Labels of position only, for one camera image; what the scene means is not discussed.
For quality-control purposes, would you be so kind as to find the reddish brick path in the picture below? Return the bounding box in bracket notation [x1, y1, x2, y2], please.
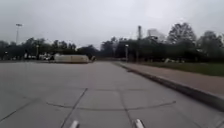
[118, 61, 224, 98]

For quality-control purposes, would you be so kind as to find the lamp post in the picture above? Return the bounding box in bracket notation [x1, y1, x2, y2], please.
[124, 43, 130, 63]

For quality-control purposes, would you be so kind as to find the grey concrete slab pavement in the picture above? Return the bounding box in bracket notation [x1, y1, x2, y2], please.
[0, 60, 224, 128]

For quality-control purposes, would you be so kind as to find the row of dark trees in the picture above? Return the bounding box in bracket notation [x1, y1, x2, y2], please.
[0, 22, 224, 64]

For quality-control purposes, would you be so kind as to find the long pale vehicle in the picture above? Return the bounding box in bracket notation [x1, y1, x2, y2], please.
[53, 53, 91, 64]

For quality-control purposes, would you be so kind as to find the floodlight pole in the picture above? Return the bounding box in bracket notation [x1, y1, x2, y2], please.
[15, 23, 24, 46]

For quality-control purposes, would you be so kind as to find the robot's own part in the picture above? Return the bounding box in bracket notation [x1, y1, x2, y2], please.
[134, 118, 146, 128]
[69, 119, 80, 128]

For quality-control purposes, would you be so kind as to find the green grass strip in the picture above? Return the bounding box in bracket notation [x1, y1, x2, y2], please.
[139, 61, 224, 78]

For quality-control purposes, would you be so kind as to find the grey stone kerb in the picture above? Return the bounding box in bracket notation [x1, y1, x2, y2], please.
[113, 61, 224, 112]

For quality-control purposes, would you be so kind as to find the pale distant building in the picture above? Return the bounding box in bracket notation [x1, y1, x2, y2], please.
[147, 28, 166, 42]

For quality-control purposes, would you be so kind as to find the tall pale chimney tower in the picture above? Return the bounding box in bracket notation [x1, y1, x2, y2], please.
[137, 25, 143, 42]

